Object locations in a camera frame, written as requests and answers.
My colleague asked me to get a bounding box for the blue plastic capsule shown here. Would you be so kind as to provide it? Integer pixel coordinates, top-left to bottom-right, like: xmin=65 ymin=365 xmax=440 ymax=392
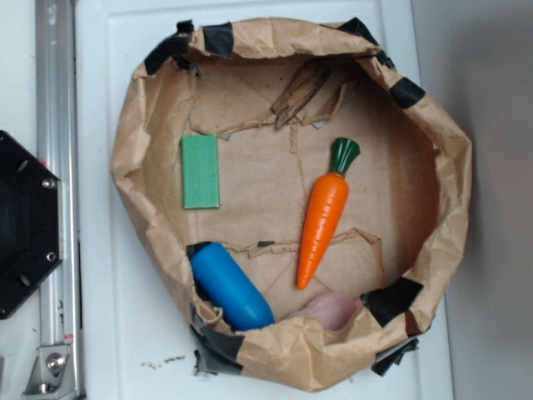
xmin=187 ymin=242 xmax=275 ymax=331

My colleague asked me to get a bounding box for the brown paper bag tray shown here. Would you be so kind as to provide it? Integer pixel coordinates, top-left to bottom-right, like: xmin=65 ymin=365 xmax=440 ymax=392
xmin=111 ymin=17 xmax=472 ymax=392

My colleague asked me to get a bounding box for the metal corner bracket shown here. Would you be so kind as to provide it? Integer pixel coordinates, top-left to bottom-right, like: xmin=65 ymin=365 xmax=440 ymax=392
xmin=21 ymin=344 xmax=78 ymax=399

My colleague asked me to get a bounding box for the black hexagonal base plate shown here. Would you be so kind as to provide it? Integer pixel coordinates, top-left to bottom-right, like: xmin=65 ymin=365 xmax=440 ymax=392
xmin=0 ymin=131 xmax=62 ymax=320

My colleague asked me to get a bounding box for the green rectangular block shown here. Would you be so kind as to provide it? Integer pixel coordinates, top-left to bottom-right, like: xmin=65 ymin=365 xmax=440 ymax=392
xmin=182 ymin=135 xmax=221 ymax=209

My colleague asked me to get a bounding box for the orange toy carrot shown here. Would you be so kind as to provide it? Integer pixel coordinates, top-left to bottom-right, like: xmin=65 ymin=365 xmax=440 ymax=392
xmin=296 ymin=137 xmax=361 ymax=290

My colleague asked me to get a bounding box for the pink soft toy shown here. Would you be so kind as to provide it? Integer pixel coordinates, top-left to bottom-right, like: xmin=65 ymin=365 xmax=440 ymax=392
xmin=285 ymin=292 xmax=363 ymax=331

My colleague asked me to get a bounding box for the brown wood chip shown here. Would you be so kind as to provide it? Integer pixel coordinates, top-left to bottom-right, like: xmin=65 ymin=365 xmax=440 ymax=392
xmin=271 ymin=60 xmax=331 ymax=130

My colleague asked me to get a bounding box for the aluminium rail frame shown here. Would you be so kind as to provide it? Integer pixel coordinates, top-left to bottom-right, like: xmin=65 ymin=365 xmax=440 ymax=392
xmin=35 ymin=1 xmax=85 ymax=399

